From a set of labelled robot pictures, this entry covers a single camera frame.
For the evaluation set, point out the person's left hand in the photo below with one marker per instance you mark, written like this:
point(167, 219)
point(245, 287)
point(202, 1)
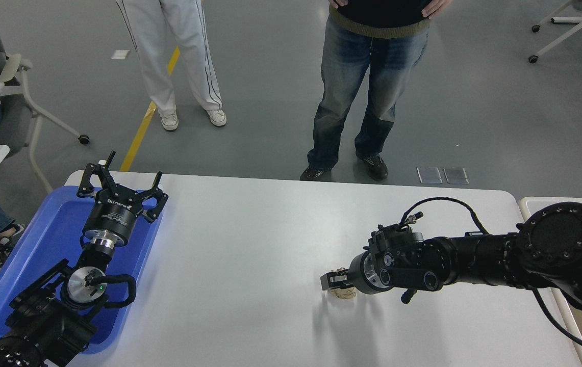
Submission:
point(436, 7)

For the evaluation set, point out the metal floor plate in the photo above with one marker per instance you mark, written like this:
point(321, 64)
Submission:
point(429, 175)
point(456, 175)

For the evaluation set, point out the grey office chair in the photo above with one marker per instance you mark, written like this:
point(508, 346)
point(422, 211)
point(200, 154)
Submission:
point(13, 117)

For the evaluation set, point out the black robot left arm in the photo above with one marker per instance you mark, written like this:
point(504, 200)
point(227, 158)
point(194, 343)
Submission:
point(41, 326)

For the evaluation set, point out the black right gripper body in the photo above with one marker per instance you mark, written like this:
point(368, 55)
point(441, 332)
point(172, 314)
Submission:
point(357, 275)

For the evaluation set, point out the standing person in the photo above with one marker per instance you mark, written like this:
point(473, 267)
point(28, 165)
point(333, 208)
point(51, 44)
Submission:
point(347, 76)
point(194, 51)

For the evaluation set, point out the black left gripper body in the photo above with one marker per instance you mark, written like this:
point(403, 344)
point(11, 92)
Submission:
point(112, 216)

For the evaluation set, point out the person's right hand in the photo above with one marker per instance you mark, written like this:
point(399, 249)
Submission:
point(336, 2)

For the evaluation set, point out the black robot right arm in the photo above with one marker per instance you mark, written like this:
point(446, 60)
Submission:
point(556, 244)

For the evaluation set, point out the large pale bin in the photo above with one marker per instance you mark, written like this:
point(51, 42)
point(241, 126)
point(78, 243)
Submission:
point(540, 204)

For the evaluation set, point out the tan paper ball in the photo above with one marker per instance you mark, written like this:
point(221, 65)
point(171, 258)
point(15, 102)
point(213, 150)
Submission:
point(344, 295)

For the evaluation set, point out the white wheeled chair base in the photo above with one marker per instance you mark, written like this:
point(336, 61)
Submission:
point(581, 21)

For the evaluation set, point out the blue plastic tray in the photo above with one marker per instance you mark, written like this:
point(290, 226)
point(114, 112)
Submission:
point(51, 229)

